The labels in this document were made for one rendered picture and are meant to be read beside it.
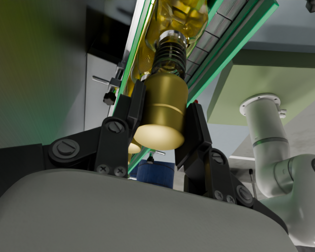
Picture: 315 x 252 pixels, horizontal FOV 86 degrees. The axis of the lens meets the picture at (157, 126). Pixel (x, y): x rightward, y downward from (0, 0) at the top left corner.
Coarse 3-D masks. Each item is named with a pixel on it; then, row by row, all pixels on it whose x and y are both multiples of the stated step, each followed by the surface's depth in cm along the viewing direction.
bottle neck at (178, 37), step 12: (168, 36) 15; (180, 36) 15; (168, 48) 14; (180, 48) 15; (156, 60) 14; (168, 60) 13; (180, 60) 14; (156, 72) 14; (168, 72) 16; (180, 72) 14
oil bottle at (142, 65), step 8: (152, 8) 26; (144, 32) 22; (144, 48) 20; (136, 56) 20; (144, 56) 20; (152, 56) 20; (136, 64) 20; (144, 64) 20; (136, 72) 21; (144, 72) 20
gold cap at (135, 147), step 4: (132, 140) 21; (132, 144) 21; (136, 144) 21; (140, 144) 22; (128, 148) 22; (132, 148) 22; (136, 148) 22; (140, 148) 22; (128, 152) 23; (132, 152) 23; (136, 152) 23
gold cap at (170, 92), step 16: (160, 80) 11; (176, 80) 11; (160, 96) 10; (176, 96) 11; (144, 112) 10; (160, 112) 10; (176, 112) 10; (144, 128) 10; (160, 128) 10; (176, 128) 10; (144, 144) 12; (160, 144) 11; (176, 144) 11
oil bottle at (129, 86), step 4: (144, 28) 34; (140, 40) 31; (136, 52) 29; (132, 64) 27; (128, 76) 26; (128, 80) 25; (128, 84) 25; (132, 84) 25; (128, 88) 25; (132, 88) 24; (124, 92) 26; (128, 92) 25
